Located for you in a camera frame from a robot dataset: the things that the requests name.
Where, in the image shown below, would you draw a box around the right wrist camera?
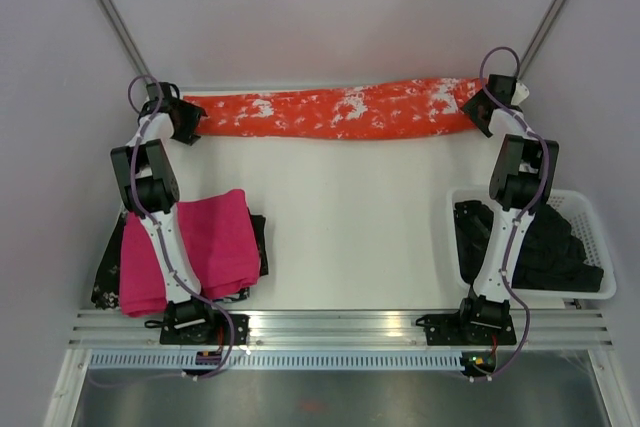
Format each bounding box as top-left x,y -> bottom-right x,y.
511,81 -> 530,106

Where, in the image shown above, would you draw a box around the white plastic basket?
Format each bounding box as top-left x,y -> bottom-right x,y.
443,185 -> 617,301

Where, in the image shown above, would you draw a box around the left aluminium frame post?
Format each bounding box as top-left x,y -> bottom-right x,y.
95,0 -> 150,75

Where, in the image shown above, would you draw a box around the white slotted cable duct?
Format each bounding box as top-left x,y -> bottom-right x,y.
90,350 -> 463,371

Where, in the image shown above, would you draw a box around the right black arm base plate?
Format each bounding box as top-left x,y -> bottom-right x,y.
415,314 -> 517,347

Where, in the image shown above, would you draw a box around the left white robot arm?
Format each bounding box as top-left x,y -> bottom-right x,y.
110,74 -> 218,344

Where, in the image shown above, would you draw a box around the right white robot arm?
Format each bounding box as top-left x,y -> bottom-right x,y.
455,74 -> 559,343

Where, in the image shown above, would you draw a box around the aluminium mounting rail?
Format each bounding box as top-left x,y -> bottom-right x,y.
67,309 -> 613,350

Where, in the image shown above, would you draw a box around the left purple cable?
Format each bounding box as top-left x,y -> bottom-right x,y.
127,74 -> 211,313

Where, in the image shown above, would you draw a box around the folded magenta trousers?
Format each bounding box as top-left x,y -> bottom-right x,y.
119,189 -> 261,317

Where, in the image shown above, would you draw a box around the orange white-speckled trousers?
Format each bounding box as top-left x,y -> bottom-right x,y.
184,77 -> 481,141

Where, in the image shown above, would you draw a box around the right aluminium frame post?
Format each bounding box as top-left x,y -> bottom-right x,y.
519,0 -> 570,77

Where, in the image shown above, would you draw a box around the black clothes in basket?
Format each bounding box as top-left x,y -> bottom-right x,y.
453,200 -> 604,293

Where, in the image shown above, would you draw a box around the aluminium frame post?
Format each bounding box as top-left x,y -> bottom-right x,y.
519,0 -> 570,77
95,0 -> 150,75

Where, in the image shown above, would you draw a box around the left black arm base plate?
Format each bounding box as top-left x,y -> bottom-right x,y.
159,313 -> 249,346

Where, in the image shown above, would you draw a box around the folded black patterned trousers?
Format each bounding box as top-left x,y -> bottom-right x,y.
91,212 -> 269,310

